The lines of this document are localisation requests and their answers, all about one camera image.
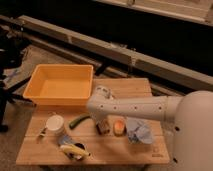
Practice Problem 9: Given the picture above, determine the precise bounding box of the wooden block eraser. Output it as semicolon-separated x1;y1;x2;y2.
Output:
96;119;110;135

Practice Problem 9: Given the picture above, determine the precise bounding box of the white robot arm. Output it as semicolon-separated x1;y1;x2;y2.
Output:
87;86;213;171

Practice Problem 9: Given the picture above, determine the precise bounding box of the orange peach fruit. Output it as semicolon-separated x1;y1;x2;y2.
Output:
113;119;125;136

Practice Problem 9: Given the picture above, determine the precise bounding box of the green cucumber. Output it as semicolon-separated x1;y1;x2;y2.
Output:
69;114;90;129

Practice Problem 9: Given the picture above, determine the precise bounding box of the crumpled blue cloth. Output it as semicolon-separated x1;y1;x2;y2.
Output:
126;117;154;144

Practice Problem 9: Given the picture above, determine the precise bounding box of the yellow plastic bin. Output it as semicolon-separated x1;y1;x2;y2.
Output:
23;64;93;106

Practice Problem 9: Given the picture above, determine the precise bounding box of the white round container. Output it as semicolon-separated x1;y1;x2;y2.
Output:
46;115;64;135

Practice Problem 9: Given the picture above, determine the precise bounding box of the blue sponge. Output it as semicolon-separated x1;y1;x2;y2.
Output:
58;135;74;146

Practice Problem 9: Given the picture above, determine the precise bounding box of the yellow banana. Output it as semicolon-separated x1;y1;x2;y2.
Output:
60;144;90;157

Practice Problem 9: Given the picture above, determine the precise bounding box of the small metal clip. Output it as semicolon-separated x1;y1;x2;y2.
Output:
38;127;47;139

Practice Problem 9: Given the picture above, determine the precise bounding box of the black tripod stand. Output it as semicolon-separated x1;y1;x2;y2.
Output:
0;26;30;133

